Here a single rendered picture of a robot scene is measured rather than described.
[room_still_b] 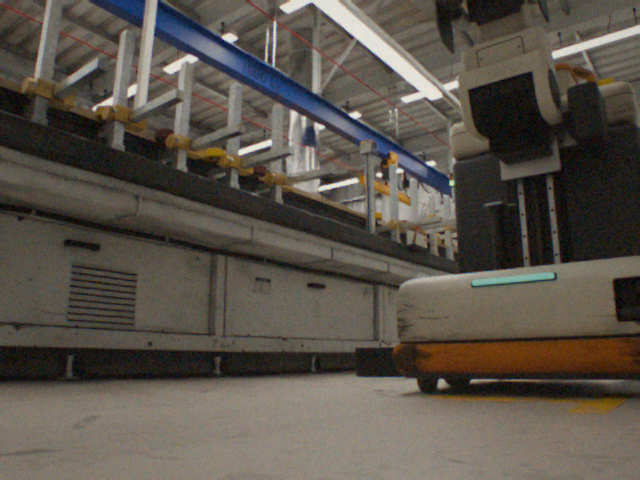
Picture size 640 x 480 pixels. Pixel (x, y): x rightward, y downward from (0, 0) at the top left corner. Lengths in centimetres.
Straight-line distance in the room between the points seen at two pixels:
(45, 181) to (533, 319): 130
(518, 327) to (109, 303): 133
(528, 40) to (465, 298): 66
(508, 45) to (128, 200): 119
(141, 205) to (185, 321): 56
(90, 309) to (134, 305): 17
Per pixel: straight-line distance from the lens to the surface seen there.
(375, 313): 316
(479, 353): 121
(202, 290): 216
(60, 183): 163
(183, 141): 188
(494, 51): 147
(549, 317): 117
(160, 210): 180
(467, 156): 169
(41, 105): 164
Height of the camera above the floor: 10
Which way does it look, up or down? 13 degrees up
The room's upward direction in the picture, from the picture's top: straight up
